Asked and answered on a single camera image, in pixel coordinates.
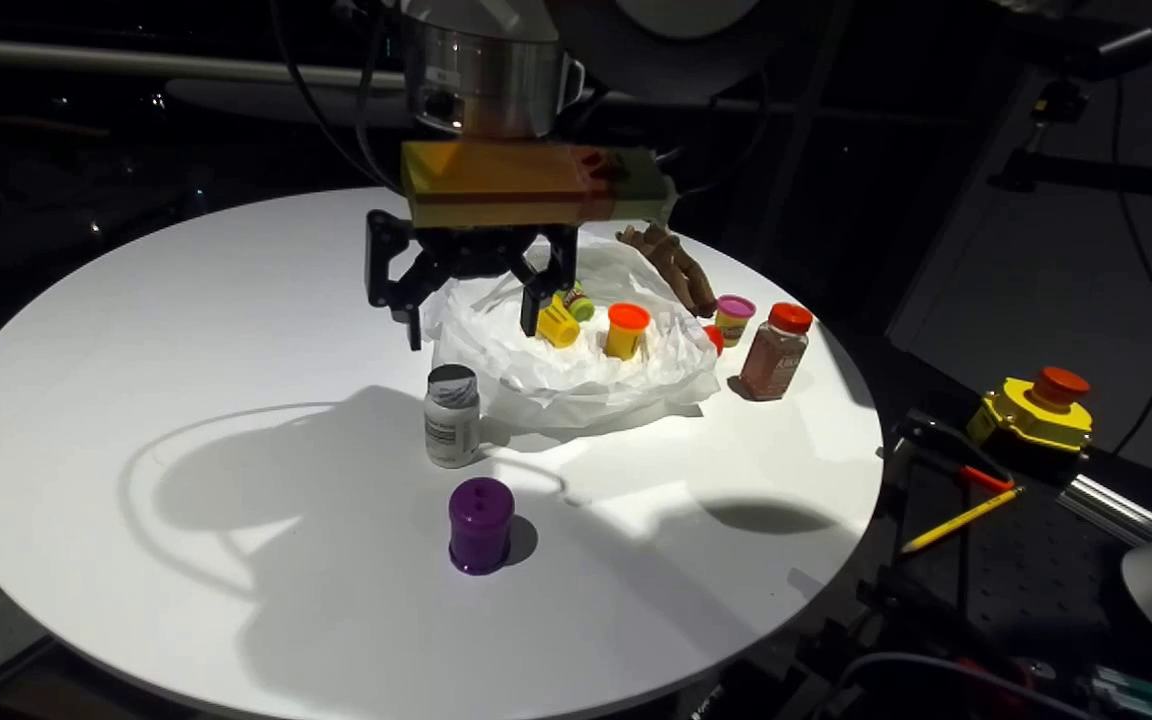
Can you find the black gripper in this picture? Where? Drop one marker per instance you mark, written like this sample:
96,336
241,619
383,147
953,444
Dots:
537,256

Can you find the yellow play-doh tub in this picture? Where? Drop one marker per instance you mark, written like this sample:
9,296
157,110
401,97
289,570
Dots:
556,327

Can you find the white plastic bag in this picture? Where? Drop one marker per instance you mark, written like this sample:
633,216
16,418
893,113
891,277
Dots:
579,391

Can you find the white pill bottle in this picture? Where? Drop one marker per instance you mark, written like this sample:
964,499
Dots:
452,415

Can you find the orange lid play-doh tub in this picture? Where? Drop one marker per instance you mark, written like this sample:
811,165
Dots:
626,329

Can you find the purple play-doh tub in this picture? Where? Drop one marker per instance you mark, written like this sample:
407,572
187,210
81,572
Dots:
483,519

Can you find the spice jar with red lid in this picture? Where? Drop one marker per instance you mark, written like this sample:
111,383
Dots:
773,352

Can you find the teal lid play-doh tub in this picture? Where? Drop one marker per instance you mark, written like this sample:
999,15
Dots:
583,310

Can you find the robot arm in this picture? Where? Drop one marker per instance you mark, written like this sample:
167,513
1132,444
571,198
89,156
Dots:
512,69

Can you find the brown plush dog toy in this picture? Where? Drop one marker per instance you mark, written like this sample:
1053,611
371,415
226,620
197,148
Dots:
682,273

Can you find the pink lid play-doh tub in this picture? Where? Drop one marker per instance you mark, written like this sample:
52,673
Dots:
733,318

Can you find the metal railing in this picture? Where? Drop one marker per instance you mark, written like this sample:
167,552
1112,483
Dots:
306,76

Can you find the yellow pencil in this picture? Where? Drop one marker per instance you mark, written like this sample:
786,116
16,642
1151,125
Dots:
959,523

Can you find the yellow emergency stop button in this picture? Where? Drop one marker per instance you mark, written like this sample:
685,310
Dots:
1047,411

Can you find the yellow wrist camera box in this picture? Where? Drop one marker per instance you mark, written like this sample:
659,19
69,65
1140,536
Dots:
528,180

